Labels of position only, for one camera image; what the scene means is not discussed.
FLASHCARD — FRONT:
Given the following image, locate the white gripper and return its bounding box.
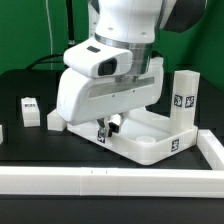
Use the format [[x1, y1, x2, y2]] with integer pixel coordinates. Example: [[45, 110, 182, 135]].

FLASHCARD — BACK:
[[56, 57, 164, 138]]

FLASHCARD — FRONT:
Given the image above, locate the white desk tabletop tray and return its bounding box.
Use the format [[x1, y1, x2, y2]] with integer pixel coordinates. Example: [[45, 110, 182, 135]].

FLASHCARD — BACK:
[[67, 109, 198, 165]]

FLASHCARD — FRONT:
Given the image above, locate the white block left edge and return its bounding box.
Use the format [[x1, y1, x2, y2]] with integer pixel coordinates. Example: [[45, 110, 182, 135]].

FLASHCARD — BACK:
[[0, 125, 3, 145]]

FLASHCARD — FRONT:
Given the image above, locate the black vertical pole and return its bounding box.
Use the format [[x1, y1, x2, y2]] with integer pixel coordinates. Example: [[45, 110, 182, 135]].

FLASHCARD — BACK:
[[66, 0, 76, 48]]

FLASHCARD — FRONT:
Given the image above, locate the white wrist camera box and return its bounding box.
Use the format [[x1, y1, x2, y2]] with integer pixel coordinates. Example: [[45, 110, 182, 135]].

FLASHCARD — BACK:
[[63, 38, 133, 78]]

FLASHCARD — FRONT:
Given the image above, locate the black cable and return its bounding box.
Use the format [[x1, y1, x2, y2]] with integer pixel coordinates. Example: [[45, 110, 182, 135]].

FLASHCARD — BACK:
[[25, 53, 65, 70]]

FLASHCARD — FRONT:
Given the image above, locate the white fixture wall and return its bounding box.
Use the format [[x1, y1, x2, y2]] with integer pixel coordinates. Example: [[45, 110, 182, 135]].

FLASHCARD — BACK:
[[0, 129, 224, 199]]

